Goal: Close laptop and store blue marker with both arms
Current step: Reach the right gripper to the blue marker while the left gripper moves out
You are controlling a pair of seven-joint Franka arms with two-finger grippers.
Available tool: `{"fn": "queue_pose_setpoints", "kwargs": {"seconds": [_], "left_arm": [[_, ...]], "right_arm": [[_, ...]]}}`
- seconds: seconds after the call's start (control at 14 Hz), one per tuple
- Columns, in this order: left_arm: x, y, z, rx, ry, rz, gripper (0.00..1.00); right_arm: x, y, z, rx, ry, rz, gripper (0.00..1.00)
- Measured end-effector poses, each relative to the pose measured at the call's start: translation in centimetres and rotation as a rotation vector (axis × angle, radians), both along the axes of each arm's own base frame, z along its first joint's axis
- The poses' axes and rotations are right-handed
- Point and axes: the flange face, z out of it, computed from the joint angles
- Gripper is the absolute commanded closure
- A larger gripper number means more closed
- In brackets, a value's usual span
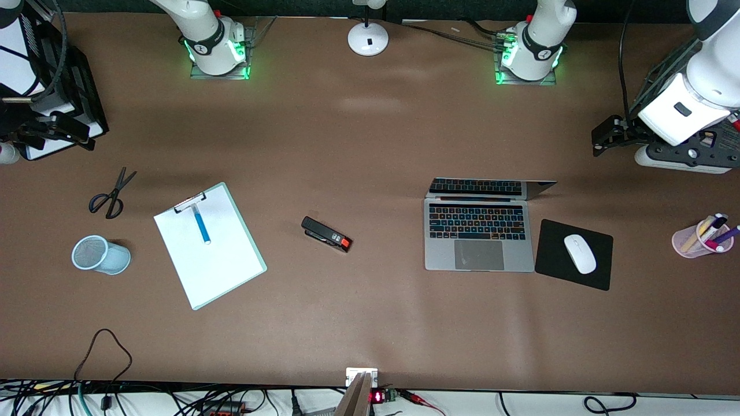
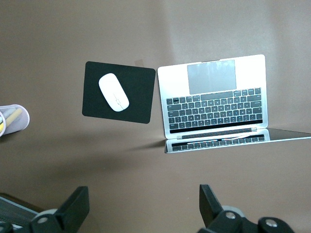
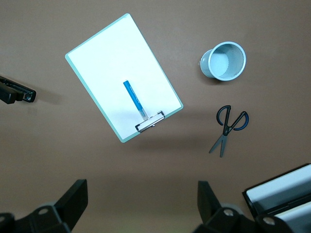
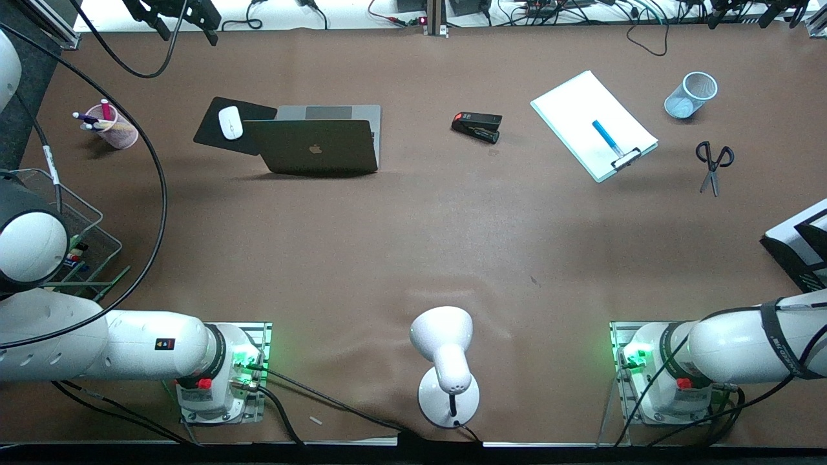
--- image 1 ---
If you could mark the black stacked document tray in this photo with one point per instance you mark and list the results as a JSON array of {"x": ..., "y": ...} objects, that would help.
[{"x": 81, "y": 86}]

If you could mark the white mount plate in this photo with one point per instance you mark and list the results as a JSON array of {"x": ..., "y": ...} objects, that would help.
[{"x": 371, "y": 372}]

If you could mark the teal clipboard with white paper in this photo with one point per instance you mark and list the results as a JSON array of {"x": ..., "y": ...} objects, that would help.
[{"x": 219, "y": 260}]

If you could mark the purple marker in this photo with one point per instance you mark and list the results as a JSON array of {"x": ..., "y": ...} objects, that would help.
[{"x": 729, "y": 234}]

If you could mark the black scissors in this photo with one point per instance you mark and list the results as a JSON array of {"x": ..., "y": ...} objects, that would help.
[{"x": 115, "y": 193}]

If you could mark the white marker with red cap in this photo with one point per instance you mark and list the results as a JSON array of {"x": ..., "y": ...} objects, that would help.
[{"x": 735, "y": 121}]

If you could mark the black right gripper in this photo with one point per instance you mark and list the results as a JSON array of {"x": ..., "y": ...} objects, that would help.
[{"x": 24, "y": 123}]

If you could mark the silver laptop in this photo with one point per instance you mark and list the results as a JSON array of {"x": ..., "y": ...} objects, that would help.
[{"x": 480, "y": 254}]

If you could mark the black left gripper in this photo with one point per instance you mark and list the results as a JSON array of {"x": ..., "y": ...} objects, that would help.
[{"x": 628, "y": 130}]

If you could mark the yellow marker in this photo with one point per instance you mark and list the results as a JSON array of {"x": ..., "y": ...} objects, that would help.
[{"x": 696, "y": 234}]

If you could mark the black and orange power strip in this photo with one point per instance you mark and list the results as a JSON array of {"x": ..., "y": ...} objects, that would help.
[{"x": 225, "y": 409}]

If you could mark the clear arm base plate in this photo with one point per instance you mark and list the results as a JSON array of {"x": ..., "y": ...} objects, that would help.
[
  {"x": 520, "y": 82},
  {"x": 219, "y": 77}
]

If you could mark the pink marker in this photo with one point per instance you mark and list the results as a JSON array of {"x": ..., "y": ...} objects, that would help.
[{"x": 717, "y": 246}]

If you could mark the white round stand base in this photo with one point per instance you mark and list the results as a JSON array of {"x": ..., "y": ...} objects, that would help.
[{"x": 368, "y": 40}]

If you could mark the red display circuit module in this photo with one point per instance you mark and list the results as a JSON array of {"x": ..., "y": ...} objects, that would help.
[{"x": 377, "y": 397}]

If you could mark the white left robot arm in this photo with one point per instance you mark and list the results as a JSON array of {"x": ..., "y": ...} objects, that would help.
[{"x": 708, "y": 86}]

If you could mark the white marker with black cap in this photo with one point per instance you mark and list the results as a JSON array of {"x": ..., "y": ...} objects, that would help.
[{"x": 717, "y": 222}]

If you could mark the black mouse pad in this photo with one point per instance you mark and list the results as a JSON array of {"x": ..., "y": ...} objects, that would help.
[{"x": 555, "y": 260}]

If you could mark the black stapler with red tip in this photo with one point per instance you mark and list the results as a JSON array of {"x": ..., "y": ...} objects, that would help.
[{"x": 324, "y": 233}]

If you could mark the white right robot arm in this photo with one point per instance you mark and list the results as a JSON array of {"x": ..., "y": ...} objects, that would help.
[{"x": 202, "y": 29}]

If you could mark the blue marker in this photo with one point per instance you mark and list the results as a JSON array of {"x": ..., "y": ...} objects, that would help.
[{"x": 201, "y": 225}]

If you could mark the blue mesh pen cup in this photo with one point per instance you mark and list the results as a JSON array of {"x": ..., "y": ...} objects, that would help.
[{"x": 115, "y": 260}]

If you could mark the white computer mouse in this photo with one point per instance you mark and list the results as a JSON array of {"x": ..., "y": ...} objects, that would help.
[{"x": 580, "y": 254}]

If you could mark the grey camera mount bar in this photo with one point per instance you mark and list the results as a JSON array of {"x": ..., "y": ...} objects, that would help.
[{"x": 355, "y": 398}]

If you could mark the pink mesh pen cup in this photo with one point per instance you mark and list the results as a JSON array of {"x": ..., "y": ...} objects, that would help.
[{"x": 680, "y": 240}]

